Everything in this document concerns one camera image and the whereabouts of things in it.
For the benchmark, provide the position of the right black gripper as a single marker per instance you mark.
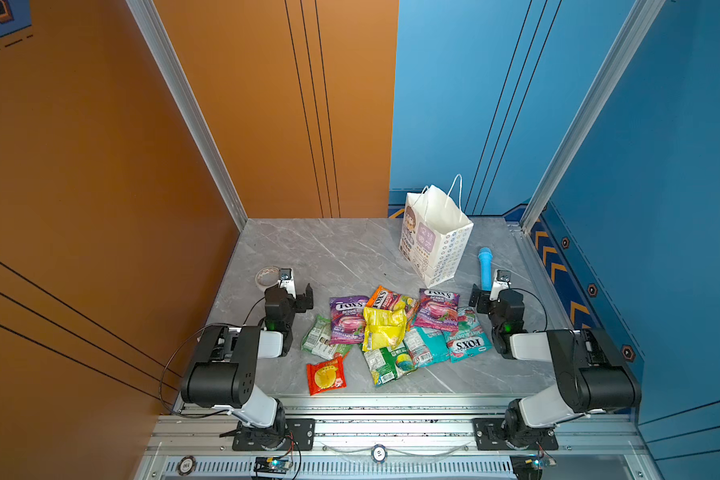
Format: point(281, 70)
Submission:
point(483, 303)

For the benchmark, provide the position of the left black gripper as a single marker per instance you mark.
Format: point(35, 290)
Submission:
point(300, 301)

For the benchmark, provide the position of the teal Fox's candy bag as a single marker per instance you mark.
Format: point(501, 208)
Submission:
point(469, 340)

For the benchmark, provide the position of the purple fox's candy bag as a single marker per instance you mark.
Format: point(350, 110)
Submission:
point(437, 310)
point(347, 319)

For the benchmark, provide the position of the teal white snack packet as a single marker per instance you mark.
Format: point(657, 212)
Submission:
point(426, 346)

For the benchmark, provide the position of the white printed paper bag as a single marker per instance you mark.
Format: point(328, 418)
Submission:
point(435, 232)

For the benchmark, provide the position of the orange Fox's candy bag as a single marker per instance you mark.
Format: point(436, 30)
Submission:
point(388, 300)

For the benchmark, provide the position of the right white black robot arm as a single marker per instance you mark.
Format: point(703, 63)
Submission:
point(590, 376)

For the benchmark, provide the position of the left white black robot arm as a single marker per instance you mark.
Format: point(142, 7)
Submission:
point(222, 375)

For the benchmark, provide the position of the yellow snack bag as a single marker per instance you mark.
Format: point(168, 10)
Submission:
point(384, 328)

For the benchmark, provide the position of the green snack bag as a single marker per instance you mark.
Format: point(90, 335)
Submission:
point(386, 364)

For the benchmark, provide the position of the blue toy microphone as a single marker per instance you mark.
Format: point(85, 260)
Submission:
point(485, 257)

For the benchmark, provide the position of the green white snack packet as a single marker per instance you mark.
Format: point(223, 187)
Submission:
point(317, 341)

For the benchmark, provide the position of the red yellow snack packet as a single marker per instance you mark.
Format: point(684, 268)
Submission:
point(326, 376)

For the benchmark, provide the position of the left green circuit board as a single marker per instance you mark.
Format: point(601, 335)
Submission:
point(273, 468)

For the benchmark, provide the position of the green circuit board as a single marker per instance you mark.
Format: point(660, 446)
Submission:
point(531, 468)
point(273, 468)

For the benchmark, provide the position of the right green circuit board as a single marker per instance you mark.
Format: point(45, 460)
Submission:
point(531, 468)

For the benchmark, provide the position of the round brown badge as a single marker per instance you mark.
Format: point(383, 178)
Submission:
point(186, 466)

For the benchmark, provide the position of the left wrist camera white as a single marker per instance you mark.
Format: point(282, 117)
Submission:
point(285, 277)

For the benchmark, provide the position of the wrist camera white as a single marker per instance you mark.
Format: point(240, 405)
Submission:
point(502, 277)
point(285, 277)

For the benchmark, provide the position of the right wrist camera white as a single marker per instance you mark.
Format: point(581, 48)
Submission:
point(502, 277)

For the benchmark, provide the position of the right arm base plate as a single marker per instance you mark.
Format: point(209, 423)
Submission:
point(494, 434)

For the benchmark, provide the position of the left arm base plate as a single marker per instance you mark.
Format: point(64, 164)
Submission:
point(298, 433)

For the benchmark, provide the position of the aluminium frame rail base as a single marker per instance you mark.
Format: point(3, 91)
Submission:
point(427, 436)

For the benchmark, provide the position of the left aluminium corner post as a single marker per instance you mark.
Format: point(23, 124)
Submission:
point(153, 31)

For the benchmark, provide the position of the aluminium corner post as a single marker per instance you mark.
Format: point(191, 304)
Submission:
point(629, 38)
point(153, 31)

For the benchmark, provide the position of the right aluminium corner post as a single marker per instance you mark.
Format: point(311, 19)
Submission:
point(629, 38)

